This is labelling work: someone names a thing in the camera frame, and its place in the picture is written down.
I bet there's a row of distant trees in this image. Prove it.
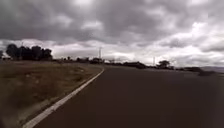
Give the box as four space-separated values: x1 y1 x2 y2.
54 56 147 70

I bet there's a tall thin pole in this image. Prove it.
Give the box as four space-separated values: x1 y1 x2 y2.
97 46 102 60

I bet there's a dark asphalt road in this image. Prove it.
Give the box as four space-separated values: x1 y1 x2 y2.
33 64 224 128

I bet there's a lone flat-topped tree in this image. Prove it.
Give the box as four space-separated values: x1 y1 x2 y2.
157 59 172 70

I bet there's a dry brown grass field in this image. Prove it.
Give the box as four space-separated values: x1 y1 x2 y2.
0 59 104 128

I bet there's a dark clump of trees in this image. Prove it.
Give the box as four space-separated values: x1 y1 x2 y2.
0 43 54 62

